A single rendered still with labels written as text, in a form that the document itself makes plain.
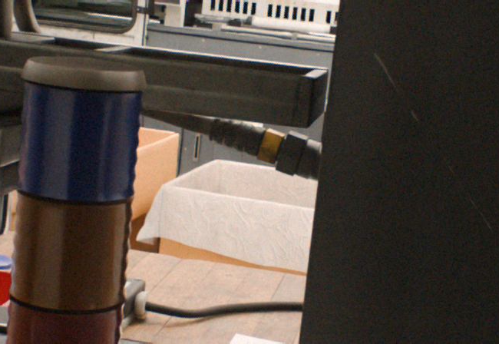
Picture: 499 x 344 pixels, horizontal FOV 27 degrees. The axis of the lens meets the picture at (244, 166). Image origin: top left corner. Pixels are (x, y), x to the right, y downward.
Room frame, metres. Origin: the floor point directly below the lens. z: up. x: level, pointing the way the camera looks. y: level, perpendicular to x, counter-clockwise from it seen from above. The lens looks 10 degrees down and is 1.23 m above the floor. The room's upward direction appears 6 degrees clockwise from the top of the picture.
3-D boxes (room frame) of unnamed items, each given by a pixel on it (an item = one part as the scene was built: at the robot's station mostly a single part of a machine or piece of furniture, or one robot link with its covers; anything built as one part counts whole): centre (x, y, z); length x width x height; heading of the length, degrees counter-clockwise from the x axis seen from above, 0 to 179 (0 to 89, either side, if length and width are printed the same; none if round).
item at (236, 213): (3.07, -0.09, 0.40); 0.69 x 0.60 x 0.50; 166
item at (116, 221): (0.33, 0.05, 1.14); 0.04 x 0.04 x 0.03
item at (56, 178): (0.33, 0.05, 1.17); 0.04 x 0.04 x 0.03
